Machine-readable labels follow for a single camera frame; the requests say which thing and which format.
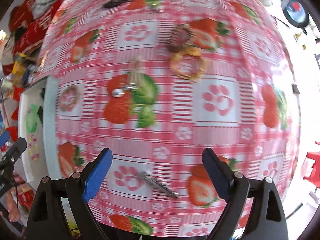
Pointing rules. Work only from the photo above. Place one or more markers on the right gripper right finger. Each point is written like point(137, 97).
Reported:
point(230, 186)

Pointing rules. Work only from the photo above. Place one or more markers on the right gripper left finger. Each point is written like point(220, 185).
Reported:
point(94, 174)

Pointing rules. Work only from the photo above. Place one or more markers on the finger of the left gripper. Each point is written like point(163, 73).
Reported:
point(5, 136)
point(13, 153)

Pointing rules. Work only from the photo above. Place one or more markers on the green plastic bangle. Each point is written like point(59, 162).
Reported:
point(32, 118)

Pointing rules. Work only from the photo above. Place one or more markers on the black claw hair clip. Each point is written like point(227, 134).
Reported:
point(42, 93)

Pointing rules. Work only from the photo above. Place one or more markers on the black scalloped snap clip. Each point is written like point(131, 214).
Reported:
point(40, 114)

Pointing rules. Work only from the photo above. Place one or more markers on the left hand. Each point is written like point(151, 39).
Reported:
point(14, 213)

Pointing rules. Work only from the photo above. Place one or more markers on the white shallow tray box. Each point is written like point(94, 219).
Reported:
point(40, 158)

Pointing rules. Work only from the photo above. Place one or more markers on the silver star hair clip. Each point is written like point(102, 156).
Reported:
point(156, 184)

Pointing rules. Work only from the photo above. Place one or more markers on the red plastic stool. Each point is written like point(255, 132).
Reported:
point(311, 168)

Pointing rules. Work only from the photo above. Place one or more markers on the red wedding bed cover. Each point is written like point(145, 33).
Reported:
point(27, 34)

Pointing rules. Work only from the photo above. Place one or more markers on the pink strawberry tablecloth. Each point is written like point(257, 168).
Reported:
point(215, 75)

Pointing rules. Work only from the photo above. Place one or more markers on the round black fan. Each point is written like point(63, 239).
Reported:
point(295, 13)

